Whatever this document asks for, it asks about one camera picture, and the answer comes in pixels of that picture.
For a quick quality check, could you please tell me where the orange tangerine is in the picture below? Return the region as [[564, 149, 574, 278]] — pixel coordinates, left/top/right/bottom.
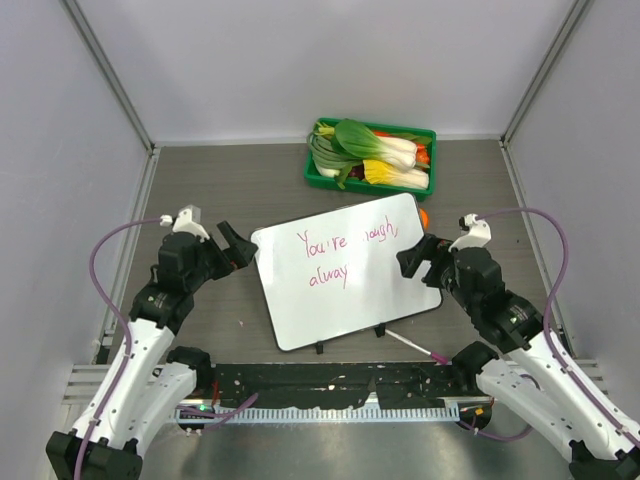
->
[[419, 208, 429, 230]]

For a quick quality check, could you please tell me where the green plastic tray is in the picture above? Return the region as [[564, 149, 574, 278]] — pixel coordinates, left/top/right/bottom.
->
[[304, 118, 437, 201]]

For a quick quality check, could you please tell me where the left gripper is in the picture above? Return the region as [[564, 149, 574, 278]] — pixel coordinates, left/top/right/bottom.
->
[[185, 221, 256, 291]]

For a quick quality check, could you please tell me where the white marker with pink cap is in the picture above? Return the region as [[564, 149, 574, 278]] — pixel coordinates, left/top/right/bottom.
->
[[385, 330, 449, 365]]

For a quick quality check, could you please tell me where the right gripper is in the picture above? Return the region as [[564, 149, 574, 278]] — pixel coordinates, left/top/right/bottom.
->
[[396, 232, 478, 315]]

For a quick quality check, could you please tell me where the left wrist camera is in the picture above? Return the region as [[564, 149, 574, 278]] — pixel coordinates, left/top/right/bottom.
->
[[172, 205, 210, 242]]

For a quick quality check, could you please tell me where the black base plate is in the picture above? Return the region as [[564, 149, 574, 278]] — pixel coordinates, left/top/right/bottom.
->
[[190, 361, 483, 410]]

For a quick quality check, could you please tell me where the yellow bok choy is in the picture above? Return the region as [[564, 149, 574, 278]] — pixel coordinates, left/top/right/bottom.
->
[[363, 160, 429, 190]]

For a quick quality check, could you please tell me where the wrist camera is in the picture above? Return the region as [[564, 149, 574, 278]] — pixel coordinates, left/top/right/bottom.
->
[[172, 205, 210, 242], [449, 214, 491, 253]]

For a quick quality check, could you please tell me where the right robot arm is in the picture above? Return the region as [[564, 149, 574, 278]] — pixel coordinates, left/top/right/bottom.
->
[[396, 234, 639, 479]]

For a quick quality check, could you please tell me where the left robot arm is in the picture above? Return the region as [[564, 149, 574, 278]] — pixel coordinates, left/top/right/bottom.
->
[[46, 207, 258, 479]]

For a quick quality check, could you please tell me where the white whiteboard black frame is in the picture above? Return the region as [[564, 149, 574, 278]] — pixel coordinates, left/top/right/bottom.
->
[[250, 193, 442, 352]]

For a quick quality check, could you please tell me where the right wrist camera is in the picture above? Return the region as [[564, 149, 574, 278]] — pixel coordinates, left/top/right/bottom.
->
[[449, 214, 491, 253]]

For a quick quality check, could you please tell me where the white slotted cable duct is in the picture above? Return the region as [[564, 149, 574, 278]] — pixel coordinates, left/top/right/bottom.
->
[[172, 404, 460, 424]]

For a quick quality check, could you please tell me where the green bok choy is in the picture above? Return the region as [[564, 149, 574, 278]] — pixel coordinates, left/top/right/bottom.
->
[[334, 119, 416, 170]]

